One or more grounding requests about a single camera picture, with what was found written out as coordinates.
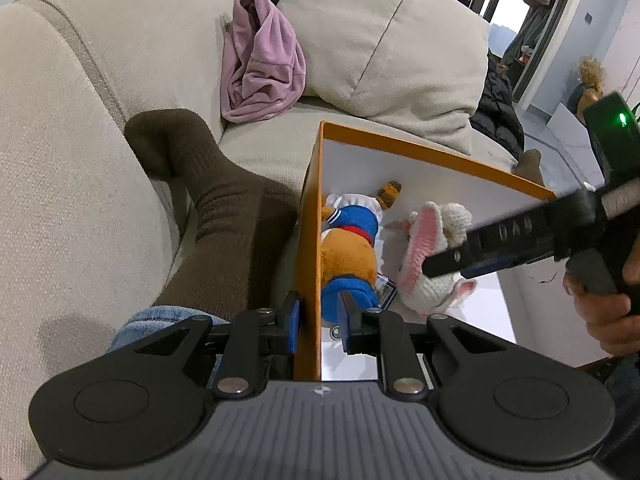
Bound black puffer jacket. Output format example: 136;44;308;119
470;52;524;159

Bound person's right hand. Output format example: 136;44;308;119
562;249;640;358

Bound pink cloth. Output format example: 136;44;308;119
220;0;306;124

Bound right leg brown sock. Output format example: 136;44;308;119
512;148;544;186

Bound leg brown sock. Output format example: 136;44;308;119
512;148;544;186
111;110;298;349

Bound beige cushion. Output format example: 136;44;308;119
278;0;489;155

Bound orange cardboard box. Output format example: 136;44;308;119
293;120;612;382

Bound orange blue plush bear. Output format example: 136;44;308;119
320;181;401;325

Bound left leg brown sock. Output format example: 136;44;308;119
111;110;298;349

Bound white crochet bunny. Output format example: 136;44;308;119
392;200;476;318

